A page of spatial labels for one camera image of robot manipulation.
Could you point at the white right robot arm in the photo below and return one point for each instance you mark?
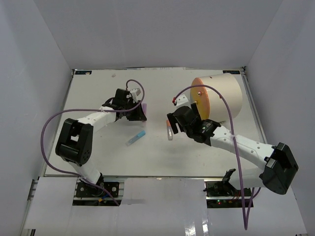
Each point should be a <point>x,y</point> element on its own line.
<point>275,166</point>

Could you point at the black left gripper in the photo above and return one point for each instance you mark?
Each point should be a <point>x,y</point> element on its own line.
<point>139,115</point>

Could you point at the cream round drawer organizer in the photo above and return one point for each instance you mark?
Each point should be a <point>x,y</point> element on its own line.
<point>210,105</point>

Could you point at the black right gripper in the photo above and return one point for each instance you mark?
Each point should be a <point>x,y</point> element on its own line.
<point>173,122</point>

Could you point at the orange tip clear highlighter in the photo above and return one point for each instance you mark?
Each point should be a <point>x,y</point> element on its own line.
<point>169,131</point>

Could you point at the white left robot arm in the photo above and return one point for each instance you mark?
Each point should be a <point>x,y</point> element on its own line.
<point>76,138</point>

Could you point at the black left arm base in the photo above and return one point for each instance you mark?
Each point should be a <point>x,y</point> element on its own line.
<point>84,190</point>

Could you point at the blue cap clear highlighter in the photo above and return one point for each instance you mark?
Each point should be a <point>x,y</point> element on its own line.
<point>136,138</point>

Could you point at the pink clear highlighter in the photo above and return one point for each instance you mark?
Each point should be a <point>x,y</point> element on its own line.
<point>144,108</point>

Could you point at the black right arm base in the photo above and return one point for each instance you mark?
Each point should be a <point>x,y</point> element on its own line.
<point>222,195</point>

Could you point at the aluminium rail right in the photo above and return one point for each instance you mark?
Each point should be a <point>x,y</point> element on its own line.
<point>257,121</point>

